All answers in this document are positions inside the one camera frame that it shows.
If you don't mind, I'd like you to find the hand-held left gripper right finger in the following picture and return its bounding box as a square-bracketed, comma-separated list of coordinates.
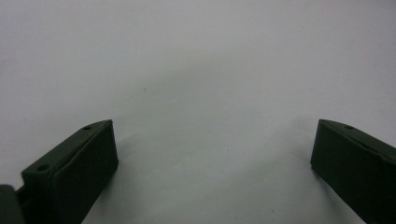
[310, 119, 396, 224]

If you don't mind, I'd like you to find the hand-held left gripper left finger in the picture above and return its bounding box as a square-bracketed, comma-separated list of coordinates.
[20, 119, 120, 224]

